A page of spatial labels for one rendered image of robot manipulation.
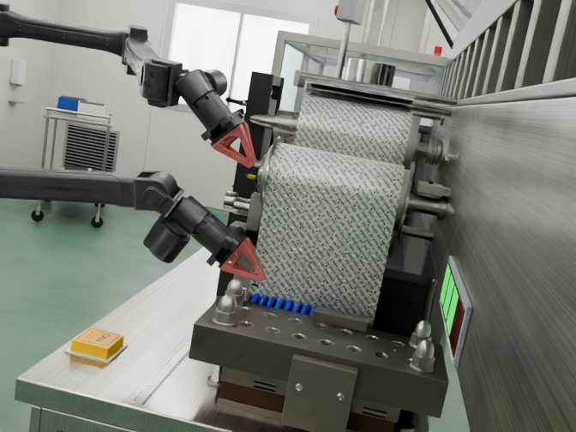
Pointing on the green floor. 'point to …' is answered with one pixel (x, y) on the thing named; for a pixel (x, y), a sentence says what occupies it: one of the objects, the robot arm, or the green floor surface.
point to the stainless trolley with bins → (89, 115)
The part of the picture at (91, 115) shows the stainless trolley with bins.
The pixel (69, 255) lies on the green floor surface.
